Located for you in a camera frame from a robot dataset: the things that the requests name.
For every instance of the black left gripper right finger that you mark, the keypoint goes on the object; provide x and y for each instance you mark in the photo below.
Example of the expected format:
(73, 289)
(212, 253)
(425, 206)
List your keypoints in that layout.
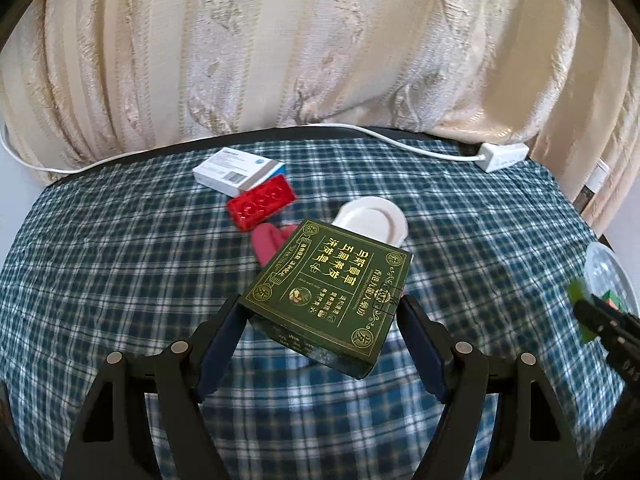
(530, 437)

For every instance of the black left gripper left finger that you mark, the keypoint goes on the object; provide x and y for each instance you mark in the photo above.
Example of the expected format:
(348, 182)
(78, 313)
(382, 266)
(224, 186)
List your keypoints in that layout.
(137, 402)

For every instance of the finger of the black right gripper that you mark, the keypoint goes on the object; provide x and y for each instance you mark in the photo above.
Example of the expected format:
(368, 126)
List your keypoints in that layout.
(608, 315)
(617, 330)

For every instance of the dark green printed box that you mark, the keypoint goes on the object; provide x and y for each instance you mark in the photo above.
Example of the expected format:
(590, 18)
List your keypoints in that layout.
(330, 295)

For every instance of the white round lid stack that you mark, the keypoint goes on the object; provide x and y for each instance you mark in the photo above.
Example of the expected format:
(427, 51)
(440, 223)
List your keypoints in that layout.
(374, 217)

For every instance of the pink and green toy brick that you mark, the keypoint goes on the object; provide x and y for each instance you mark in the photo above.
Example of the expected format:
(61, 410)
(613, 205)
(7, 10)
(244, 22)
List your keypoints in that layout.
(614, 302)

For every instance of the clear plastic container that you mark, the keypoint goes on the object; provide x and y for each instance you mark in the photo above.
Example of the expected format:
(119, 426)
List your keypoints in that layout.
(606, 277)

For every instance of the blue plaid bed sheet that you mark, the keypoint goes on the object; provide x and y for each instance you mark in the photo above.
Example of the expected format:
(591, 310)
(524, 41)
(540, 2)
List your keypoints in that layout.
(135, 256)

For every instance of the white power strip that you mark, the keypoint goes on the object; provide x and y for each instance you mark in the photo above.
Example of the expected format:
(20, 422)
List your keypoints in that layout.
(493, 157)

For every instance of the pink curled foam tube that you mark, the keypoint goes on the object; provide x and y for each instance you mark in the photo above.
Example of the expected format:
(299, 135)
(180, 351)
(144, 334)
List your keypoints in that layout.
(267, 240)

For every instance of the red toy brick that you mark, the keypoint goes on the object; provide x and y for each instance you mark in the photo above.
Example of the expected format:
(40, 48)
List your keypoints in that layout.
(260, 203)

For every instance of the white and blue medicine box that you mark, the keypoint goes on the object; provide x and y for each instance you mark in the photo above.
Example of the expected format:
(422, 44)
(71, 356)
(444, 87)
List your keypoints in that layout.
(233, 172)

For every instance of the cream patterned curtain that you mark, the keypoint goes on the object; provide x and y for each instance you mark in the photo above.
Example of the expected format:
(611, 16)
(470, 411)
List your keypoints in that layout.
(85, 80)

